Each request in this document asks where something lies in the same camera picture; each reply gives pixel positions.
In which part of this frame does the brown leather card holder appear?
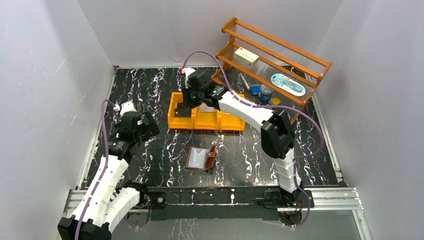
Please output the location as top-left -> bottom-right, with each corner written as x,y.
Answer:
185,145 -> 217,171

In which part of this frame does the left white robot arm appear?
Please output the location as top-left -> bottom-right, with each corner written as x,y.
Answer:
57,110 -> 160,240

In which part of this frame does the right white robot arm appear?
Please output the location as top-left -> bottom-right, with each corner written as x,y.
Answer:
180,67 -> 313,208

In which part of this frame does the silver card in bin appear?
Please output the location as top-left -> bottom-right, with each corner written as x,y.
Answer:
198,103 -> 217,113

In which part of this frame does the black card in bin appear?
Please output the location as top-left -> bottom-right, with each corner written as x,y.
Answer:
174,107 -> 192,118

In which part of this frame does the orange three-compartment bin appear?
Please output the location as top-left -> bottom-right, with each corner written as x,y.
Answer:
167,92 -> 246,132

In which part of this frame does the red white pen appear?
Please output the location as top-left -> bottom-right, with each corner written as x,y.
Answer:
239,72 -> 251,90

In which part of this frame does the orange wooden shelf rack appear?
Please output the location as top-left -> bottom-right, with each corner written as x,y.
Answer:
216,17 -> 332,111

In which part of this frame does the white cardboard box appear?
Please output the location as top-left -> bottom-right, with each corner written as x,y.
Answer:
233,47 -> 259,66

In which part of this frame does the blue round tin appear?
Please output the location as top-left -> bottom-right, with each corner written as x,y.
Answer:
259,84 -> 274,103

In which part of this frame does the yellow grey sharpener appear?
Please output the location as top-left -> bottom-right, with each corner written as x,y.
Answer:
268,97 -> 281,106

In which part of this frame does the blue blister pack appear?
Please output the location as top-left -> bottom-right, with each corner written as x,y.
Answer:
270,73 -> 306,97

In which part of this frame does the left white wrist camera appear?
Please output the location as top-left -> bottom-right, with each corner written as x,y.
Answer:
113,100 -> 137,117

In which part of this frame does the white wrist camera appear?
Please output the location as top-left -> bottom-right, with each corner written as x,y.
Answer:
179,67 -> 196,89
113,100 -> 137,117

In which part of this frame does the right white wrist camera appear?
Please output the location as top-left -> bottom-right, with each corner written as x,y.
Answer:
179,67 -> 196,89

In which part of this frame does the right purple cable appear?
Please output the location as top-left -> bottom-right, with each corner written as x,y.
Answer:
180,50 -> 326,229

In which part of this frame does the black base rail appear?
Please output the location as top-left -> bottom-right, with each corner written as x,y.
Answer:
127,186 -> 315,224

